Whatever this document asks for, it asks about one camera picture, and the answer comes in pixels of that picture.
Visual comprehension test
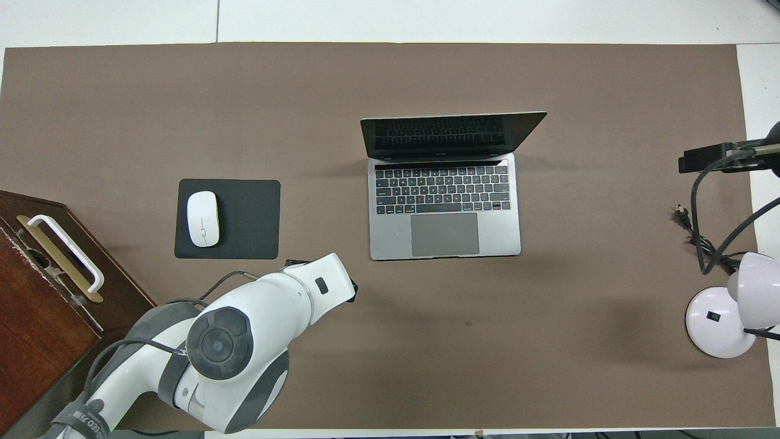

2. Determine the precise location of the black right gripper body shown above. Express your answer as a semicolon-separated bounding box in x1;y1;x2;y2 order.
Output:
730;120;780;178

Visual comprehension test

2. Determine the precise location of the silver laptop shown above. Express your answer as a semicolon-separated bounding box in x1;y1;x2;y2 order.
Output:
360;111;548;262

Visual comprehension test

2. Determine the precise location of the black mouse pad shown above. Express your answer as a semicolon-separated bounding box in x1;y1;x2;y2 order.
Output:
174;179;282;260

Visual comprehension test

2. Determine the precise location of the white computer mouse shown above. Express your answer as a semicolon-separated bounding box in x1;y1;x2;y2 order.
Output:
186;191;220;248

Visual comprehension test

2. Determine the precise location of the white desk lamp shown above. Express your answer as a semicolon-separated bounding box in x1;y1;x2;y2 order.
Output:
686;251;780;359

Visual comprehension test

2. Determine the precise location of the brown table mat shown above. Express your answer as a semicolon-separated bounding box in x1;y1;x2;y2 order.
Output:
0;43;776;430

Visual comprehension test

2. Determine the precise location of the dark wooden box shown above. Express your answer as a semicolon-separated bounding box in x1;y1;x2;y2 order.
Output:
0;190;158;437

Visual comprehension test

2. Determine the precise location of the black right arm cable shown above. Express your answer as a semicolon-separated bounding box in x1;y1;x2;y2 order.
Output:
690;143;780;275

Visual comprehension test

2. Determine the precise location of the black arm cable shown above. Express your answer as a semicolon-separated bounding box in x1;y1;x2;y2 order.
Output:
690;143;780;275
82;270;260;397

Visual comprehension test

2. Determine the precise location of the black lamp power cable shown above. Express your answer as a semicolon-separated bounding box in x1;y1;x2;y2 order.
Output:
673;206;741;272

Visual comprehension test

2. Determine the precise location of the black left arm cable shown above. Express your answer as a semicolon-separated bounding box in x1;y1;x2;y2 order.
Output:
82;270;260;397

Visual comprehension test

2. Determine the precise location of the white box handle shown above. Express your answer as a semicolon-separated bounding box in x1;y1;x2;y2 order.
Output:
27;215;105;294

